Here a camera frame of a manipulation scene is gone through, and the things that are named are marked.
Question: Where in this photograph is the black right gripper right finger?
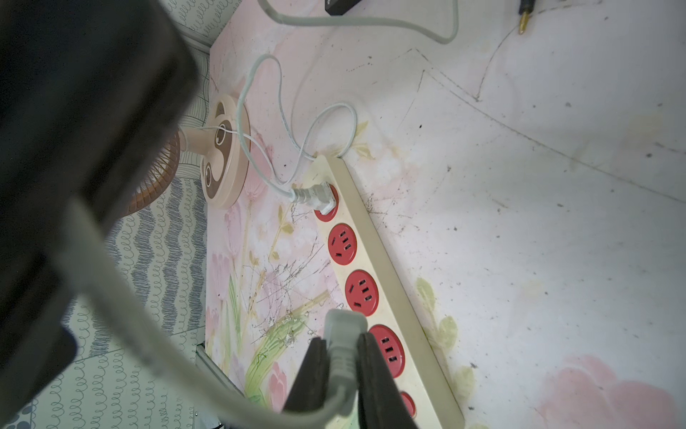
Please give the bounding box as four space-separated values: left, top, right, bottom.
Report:
357 332 417 429

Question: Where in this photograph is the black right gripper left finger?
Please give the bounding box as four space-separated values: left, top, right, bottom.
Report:
282 337 329 413

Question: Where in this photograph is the cream red power strip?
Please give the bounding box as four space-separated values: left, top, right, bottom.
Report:
305 156 464 428

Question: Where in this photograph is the white brown-fan power cord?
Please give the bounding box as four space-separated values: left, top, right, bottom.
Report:
213 54 359 216

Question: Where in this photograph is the pale green-fan power cord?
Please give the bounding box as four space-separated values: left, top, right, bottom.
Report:
53 0 462 429

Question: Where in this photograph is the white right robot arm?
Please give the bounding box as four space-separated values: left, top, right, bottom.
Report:
1 1 414 428

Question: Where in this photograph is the beige and brown desk fan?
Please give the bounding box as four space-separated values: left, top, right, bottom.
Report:
124 95 250 216

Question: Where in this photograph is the black multimeter device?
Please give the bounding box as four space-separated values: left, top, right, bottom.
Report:
324 0 361 16

